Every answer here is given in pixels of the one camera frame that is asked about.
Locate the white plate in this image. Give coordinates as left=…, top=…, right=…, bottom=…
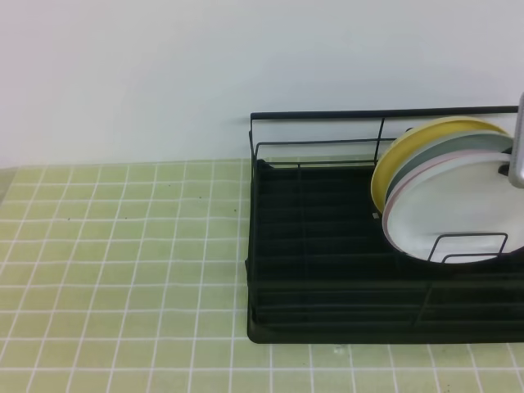
left=382, top=158, right=523, bottom=264

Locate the grey-green plate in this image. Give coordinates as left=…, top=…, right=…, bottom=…
left=386, top=130, right=513, bottom=197

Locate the yellow plate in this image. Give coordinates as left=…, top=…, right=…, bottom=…
left=370, top=116, right=509, bottom=212

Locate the pink plate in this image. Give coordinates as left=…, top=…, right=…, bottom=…
left=382, top=149, right=510, bottom=223

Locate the grey metal bar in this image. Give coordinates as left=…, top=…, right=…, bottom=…
left=508, top=94, right=524, bottom=188

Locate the black wire dish rack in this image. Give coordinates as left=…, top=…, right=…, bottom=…
left=243, top=106, right=524, bottom=346

